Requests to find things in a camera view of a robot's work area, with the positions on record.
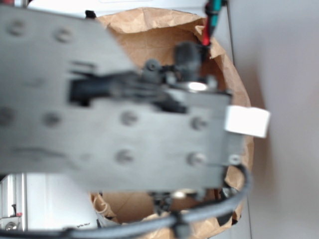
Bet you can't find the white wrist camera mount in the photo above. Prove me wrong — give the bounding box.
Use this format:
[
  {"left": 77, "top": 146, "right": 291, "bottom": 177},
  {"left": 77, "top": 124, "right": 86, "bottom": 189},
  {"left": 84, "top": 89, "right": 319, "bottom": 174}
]
[{"left": 224, "top": 105, "right": 271, "bottom": 138}]

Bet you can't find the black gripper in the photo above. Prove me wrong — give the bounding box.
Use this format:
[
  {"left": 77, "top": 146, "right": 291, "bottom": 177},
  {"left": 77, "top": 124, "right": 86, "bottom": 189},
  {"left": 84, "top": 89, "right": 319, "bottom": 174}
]
[{"left": 0, "top": 4, "right": 243, "bottom": 198}]

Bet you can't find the grey braided cable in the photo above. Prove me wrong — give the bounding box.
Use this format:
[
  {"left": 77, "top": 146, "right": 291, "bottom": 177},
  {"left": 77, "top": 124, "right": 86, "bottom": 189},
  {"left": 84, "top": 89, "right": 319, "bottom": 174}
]
[{"left": 0, "top": 164, "right": 252, "bottom": 239}]

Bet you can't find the metal corner bracket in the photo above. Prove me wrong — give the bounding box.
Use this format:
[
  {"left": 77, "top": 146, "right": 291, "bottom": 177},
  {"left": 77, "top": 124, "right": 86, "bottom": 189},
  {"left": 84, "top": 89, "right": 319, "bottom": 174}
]
[{"left": 0, "top": 217, "right": 21, "bottom": 231}]

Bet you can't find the aluminium frame rail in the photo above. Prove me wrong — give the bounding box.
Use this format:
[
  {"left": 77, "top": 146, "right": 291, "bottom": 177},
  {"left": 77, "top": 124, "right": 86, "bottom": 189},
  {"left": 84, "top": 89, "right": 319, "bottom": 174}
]
[{"left": 0, "top": 173, "right": 27, "bottom": 232}]

